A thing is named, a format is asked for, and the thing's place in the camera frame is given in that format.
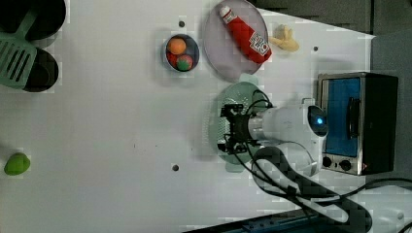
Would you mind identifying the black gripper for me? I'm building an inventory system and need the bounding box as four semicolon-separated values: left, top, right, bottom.
218;104;251;154

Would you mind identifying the mint green plastic strainer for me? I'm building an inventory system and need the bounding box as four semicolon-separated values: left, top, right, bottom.
208;73;264;173

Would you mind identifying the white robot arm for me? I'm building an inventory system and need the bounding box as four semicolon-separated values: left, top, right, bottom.
216;99;411;233

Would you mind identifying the grey round plate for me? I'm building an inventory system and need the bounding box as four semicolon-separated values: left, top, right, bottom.
202;0;268;83

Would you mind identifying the red toy strawberry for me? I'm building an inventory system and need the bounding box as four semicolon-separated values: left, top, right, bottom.
166;52;193;72

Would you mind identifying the red plush ketchup bottle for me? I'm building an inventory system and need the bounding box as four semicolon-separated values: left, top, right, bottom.
219;6;272;64

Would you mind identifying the small blue bowl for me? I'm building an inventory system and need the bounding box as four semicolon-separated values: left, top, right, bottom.
161;34;200;73

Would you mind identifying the orange toy fruit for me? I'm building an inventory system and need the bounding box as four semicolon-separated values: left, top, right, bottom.
167;38;187;54

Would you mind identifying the yellow plush banana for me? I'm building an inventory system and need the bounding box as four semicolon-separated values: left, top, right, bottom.
268;25;299;52

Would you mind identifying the silver black toaster oven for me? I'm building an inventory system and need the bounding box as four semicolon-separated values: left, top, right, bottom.
318;72;398;176

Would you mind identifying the black cylindrical holder lower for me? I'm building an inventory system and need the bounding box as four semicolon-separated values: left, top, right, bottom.
23;49;59;92

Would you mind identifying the green toy vegetable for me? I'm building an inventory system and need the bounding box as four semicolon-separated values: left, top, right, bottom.
4;152;31;176

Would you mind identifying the mint green spatula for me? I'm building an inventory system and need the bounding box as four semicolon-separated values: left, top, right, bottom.
0;10;37;89

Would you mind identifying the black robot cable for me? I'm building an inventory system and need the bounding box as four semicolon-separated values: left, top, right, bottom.
232;89;412;233

